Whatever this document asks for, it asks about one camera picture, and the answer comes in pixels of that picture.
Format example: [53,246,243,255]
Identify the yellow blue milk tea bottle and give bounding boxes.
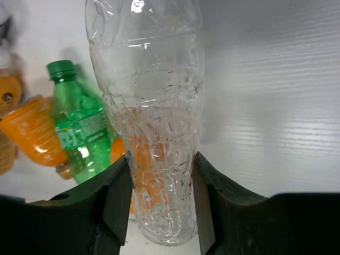
[1,48,23,175]

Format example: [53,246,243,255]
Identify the orange juice bottle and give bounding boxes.
[108,135,171,216]
[1,95,72,180]

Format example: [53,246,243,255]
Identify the orange juice bottle left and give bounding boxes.
[1,95,72,180]

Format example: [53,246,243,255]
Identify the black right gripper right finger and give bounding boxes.
[192,153,339,254]

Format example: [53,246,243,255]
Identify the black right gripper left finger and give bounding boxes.
[1,157,132,254]

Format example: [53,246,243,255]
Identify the green sprite bottle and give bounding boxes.
[46,60,111,184]

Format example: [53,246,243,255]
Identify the clear pepsi bottle black cap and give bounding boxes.
[1,2,13,45]

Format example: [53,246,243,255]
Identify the orange juice bottle right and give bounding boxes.
[108,135,171,216]

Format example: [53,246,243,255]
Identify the clear crushed water bottle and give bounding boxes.
[85,1,205,246]

